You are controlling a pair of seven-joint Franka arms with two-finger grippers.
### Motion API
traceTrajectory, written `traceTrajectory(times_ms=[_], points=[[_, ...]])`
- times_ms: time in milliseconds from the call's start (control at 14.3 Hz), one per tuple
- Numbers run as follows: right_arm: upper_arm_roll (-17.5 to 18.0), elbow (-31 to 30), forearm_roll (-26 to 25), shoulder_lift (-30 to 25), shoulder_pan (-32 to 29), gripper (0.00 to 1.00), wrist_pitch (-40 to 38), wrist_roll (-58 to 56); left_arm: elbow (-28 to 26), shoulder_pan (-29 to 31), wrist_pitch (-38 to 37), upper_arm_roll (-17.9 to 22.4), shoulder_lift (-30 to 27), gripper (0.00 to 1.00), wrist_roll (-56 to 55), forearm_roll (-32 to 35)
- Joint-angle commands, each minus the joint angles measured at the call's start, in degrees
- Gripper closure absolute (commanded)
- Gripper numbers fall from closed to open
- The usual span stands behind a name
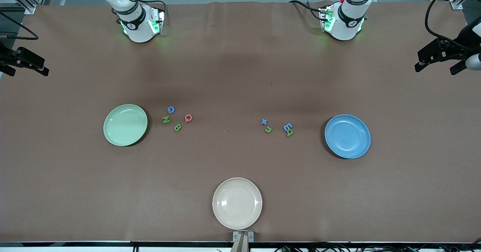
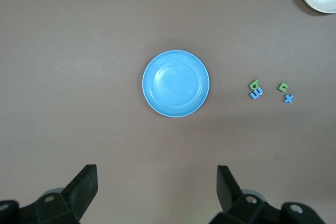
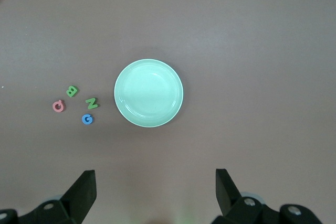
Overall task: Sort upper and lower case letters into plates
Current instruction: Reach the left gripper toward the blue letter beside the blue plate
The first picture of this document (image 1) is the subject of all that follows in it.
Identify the green letter u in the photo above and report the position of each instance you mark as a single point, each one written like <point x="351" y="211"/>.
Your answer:
<point x="270" y="130"/>

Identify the blue letter x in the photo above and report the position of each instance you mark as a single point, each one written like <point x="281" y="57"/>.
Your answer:
<point x="264" y="122"/>

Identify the blue letter G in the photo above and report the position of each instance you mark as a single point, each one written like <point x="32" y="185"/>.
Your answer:
<point x="168" y="110"/>

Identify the green letter B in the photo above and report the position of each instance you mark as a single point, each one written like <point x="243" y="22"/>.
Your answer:
<point x="175" y="128"/>

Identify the red letter Q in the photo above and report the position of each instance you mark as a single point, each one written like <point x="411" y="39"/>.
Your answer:
<point x="185" y="118"/>

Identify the blue letter m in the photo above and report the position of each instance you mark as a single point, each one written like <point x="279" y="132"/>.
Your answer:
<point x="288" y="126"/>

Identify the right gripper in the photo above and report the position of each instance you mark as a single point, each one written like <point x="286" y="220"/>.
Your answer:
<point x="4" y="57"/>

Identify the green letter q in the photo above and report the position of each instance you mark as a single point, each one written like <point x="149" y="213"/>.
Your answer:
<point x="290" y="133"/>

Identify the black table edge strip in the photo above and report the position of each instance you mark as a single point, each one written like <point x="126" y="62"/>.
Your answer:
<point x="75" y="244"/>

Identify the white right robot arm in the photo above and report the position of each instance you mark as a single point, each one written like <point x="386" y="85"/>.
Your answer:
<point x="139" y="30"/>

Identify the right arm base box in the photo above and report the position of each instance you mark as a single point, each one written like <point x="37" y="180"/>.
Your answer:
<point x="157" y="20"/>

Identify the brown table cover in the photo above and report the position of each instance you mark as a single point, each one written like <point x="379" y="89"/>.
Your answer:
<point x="240" y="75"/>

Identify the beige plate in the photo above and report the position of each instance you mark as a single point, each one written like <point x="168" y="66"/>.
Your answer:
<point x="236" y="203"/>

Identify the green letter N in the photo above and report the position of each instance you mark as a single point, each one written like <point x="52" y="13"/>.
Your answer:
<point x="166" y="120"/>

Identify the blue plate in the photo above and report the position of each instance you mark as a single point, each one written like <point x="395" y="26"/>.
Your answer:
<point x="347" y="137"/>

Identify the light green plate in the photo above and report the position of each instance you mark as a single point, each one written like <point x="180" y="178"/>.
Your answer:
<point x="120" y="131"/>

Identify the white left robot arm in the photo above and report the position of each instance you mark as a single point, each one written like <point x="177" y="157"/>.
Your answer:
<point x="344" y="28"/>

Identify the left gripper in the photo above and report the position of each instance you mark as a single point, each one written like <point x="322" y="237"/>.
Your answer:
<point x="456" y="47"/>

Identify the left arm base box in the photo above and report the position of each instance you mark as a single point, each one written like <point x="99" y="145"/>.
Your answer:
<point x="326" y="18"/>

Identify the metal mount bracket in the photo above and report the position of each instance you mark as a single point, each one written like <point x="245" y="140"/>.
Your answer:
<point x="235" y="235"/>

